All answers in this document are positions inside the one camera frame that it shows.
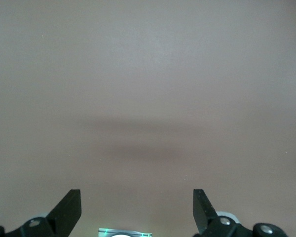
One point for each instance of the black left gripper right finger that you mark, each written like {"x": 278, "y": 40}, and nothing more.
{"x": 204, "y": 217}

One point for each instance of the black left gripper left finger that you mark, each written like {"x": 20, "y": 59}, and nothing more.
{"x": 66, "y": 214}

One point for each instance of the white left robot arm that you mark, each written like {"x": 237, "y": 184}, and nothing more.
{"x": 121, "y": 236}

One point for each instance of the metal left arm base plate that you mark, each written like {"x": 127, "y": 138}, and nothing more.
{"x": 103, "y": 232}

